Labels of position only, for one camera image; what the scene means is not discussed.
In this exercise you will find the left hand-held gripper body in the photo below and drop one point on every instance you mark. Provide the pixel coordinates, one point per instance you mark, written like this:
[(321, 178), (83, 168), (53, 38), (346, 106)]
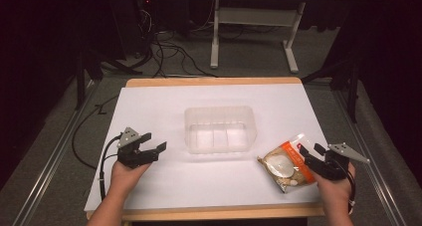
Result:
[(132, 156)]

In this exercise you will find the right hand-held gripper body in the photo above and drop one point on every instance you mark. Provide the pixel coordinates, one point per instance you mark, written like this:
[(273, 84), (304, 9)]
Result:
[(331, 168)]

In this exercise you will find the orange label snack packet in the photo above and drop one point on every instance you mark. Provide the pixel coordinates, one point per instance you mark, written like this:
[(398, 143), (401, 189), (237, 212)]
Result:
[(285, 164)]

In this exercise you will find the person's left hand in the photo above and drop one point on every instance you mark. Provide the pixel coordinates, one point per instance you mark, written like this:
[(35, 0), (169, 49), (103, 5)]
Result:
[(124, 178)]

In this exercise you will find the person's right hand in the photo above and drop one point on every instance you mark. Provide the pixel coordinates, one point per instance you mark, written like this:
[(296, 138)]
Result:
[(333, 192)]

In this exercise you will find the white table sheet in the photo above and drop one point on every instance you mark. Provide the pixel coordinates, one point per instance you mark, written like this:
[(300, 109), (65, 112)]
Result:
[(199, 182)]

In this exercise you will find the clear plastic container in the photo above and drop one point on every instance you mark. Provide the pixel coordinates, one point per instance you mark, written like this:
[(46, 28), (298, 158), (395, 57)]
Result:
[(219, 133)]

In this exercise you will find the black metal stand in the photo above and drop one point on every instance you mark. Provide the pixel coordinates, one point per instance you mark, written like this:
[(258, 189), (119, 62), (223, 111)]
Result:
[(350, 76), (89, 63)]

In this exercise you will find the dark computer tower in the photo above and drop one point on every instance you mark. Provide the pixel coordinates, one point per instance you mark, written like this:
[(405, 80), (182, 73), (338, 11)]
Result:
[(132, 27)]

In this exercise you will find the metal floor rail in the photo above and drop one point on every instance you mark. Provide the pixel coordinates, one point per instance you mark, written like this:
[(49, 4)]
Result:
[(368, 159), (53, 159)]

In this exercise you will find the white metal desk frame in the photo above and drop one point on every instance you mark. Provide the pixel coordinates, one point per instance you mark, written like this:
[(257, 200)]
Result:
[(255, 18)]

